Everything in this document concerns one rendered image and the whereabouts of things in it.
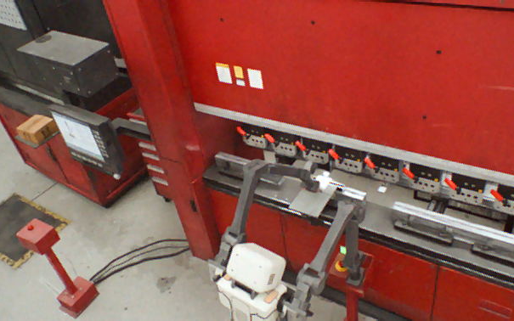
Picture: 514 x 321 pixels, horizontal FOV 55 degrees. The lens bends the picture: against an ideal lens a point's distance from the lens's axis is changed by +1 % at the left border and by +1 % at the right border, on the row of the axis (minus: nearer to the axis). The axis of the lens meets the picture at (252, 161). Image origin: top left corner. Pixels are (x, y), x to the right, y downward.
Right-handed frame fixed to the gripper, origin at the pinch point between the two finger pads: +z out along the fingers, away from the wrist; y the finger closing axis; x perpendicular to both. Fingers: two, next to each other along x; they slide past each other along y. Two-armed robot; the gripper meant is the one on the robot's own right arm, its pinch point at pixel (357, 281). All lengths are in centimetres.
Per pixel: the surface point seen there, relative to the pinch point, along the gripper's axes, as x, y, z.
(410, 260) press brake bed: -21.7, 23.4, 5.7
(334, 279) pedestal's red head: 11.4, -4.1, -2.5
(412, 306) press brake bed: -25, 11, 46
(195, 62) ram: 110, 66, -83
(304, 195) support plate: 41, 32, -20
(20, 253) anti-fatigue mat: 289, -56, 55
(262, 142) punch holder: 72, 51, -38
